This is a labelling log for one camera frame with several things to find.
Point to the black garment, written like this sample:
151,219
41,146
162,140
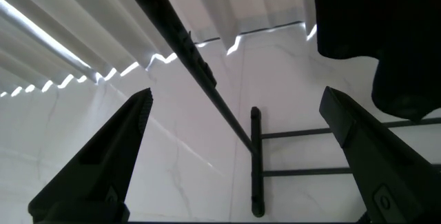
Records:
396,27

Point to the black clothes rack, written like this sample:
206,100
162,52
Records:
193,55

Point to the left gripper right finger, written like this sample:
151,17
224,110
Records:
386,158

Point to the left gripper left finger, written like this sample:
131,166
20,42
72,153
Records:
103,155

